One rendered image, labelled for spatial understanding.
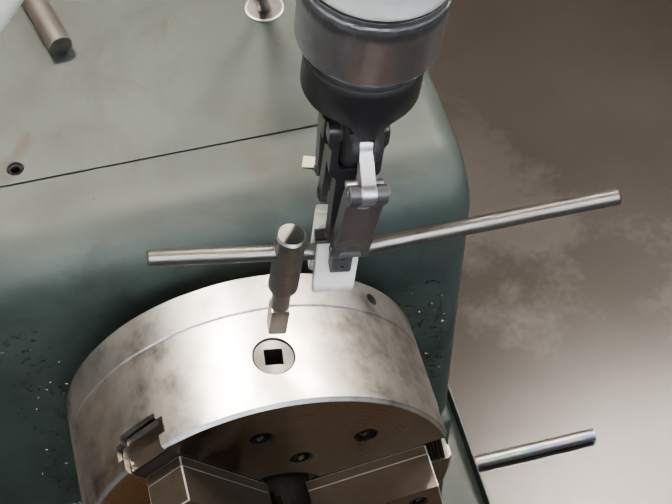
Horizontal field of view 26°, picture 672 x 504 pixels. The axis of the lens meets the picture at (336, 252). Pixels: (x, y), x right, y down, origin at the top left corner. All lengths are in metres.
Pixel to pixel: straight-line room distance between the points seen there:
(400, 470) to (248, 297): 0.20
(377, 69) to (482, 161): 2.04
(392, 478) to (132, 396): 0.23
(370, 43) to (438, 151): 0.43
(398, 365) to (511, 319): 1.47
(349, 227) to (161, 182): 0.32
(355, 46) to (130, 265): 0.44
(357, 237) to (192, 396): 0.24
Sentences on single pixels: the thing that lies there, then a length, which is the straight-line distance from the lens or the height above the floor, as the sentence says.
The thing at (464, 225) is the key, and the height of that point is 1.38.
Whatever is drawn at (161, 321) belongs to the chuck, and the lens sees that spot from 1.18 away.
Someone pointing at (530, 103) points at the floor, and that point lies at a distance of 2.98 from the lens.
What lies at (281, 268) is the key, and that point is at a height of 1.36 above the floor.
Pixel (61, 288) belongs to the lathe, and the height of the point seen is 1.22.
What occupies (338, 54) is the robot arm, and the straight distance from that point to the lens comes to 0.83.
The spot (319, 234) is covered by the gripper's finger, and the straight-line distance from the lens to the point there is 0.99.
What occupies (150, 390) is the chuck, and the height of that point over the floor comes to 1.21.
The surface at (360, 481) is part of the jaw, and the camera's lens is 1.22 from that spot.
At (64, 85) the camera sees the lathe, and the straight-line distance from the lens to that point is 1.31.
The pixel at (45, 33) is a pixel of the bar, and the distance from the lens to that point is 1.33.
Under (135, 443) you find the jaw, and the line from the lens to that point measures 1.16.
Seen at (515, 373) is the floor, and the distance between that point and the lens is 2.59.
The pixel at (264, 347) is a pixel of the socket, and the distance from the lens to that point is 1.14.
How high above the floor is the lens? 2.20
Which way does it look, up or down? 54 degrees down
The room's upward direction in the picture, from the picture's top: straight up
